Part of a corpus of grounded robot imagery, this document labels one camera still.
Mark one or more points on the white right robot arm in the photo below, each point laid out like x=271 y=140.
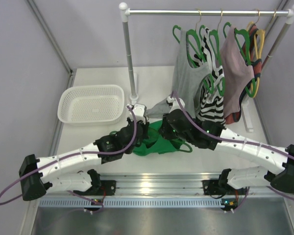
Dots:
x=274 y=165

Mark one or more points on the metal clothes rack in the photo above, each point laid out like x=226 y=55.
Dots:
x=125 y=12

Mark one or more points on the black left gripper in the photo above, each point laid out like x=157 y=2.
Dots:
x=142 y=129

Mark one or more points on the yellow hanger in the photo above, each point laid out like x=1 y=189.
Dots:
x=257 y=43

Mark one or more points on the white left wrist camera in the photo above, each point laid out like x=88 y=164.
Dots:
x=139 y=110

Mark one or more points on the black white striped top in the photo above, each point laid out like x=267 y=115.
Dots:
x=211 y=105

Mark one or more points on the green tank top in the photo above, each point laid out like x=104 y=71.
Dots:
x=141 y=150

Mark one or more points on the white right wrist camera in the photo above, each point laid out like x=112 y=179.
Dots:
x=175 y=103

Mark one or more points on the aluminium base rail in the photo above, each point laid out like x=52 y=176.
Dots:
x=164 y=191

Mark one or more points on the white plastic basket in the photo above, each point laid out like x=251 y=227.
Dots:
x=91 y=105

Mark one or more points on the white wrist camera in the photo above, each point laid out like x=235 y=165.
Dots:
x=139 y=110
x=175 y=103

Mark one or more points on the grey tank top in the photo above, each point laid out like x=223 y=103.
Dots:
x=187 y=80

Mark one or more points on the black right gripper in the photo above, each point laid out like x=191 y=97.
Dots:
x=164 y=129

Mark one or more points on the mauve pink top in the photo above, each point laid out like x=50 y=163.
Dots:
x=237 y=73

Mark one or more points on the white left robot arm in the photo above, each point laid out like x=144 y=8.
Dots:
x=75 y=170

